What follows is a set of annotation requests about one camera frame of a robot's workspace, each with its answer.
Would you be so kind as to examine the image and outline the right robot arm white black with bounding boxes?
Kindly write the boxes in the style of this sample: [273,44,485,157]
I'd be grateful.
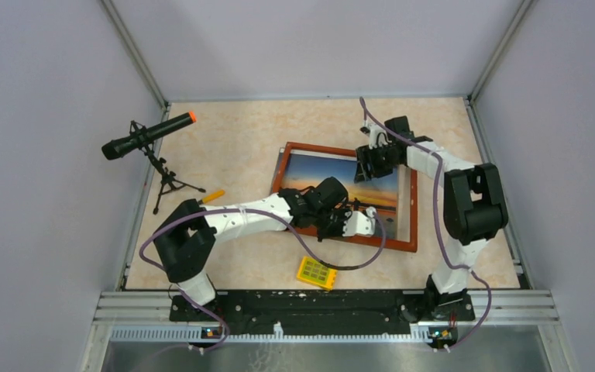
[354,115,508,319]

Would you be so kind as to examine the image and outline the black mini tripod stand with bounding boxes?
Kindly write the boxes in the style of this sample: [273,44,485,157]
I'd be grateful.
[129,120,206,215]

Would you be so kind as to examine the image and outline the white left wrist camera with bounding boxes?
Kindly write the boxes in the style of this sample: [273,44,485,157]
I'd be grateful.
[342,207,377,237]

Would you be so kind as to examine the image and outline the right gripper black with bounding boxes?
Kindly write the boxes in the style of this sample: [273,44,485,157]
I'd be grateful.
[354,143,400,184]

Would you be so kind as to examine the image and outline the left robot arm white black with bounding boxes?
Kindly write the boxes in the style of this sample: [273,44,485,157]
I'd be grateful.
[153,177,359,321]

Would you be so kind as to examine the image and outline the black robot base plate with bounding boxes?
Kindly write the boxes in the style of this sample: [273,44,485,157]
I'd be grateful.
[169,289,476,336]

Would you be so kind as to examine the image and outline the black microphone orange tip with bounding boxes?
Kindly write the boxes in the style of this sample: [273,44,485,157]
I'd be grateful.
[101,112,197,160]

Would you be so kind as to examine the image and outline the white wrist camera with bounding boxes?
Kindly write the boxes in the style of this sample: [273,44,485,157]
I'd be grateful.
[360,121,390,150]
[342,207,377,237]

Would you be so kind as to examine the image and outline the yellow handled screwdriver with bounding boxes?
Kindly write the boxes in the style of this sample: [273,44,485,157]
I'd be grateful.
[198,190,225,205]

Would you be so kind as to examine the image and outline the white slotted cable duct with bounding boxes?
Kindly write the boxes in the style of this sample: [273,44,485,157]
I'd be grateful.
[110,323,432,343]

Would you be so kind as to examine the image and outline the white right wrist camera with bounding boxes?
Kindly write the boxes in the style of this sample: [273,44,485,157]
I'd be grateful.
[360,121,390,150]

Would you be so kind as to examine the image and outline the red wooden picture frame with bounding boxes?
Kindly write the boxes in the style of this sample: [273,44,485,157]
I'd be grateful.
[271,142,418,253]

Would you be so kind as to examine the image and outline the aluminium rail frame front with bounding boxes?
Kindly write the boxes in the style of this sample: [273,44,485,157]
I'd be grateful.
[81,289,576,371]

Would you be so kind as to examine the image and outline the sunset photo print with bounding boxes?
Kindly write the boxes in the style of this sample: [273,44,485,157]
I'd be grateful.
[280,150,410,242]

